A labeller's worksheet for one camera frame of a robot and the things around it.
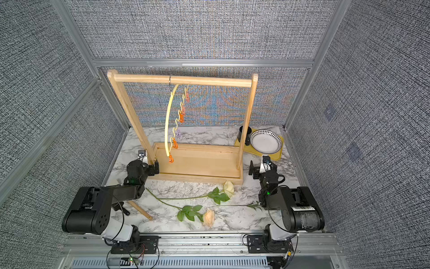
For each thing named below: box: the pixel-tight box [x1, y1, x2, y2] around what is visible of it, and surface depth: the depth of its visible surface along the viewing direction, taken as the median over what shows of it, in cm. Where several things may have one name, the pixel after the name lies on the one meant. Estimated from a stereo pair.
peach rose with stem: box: [145, 187, 216, 227], surface depth 82 cm
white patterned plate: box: [249, 129, 283, 155], surface depth 111 cm
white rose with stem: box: [156, 181, 235, 205], surface depth 89 cm
